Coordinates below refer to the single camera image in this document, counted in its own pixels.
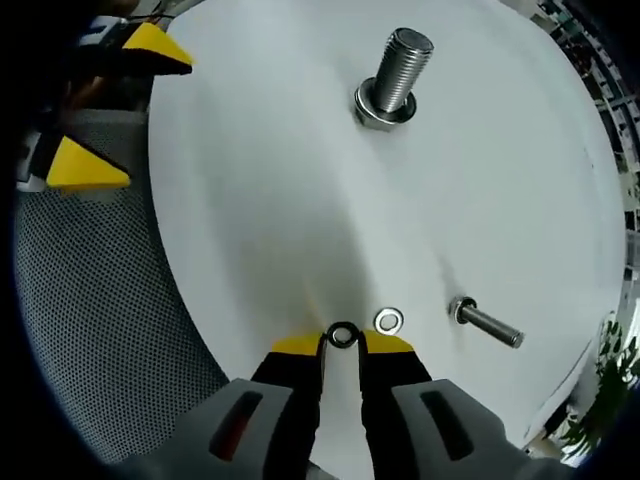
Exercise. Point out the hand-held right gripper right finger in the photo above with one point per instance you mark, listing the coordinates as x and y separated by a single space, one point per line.
415 415

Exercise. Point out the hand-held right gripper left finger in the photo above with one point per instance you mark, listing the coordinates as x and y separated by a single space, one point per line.
260 410

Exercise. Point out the thin threaded steel stud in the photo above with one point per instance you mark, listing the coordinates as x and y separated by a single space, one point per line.
492 325

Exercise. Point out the large steel washer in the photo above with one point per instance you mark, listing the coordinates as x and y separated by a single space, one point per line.
362 107

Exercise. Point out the large threaded steel stud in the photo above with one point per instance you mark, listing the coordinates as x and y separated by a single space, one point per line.
400 75

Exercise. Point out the grey mesh chair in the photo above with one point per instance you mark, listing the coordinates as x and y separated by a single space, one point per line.
90 300

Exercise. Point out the green potted plant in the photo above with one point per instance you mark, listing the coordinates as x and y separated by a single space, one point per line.
615 380

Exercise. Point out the storage shelving with white bins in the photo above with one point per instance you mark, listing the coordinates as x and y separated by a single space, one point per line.
615 115

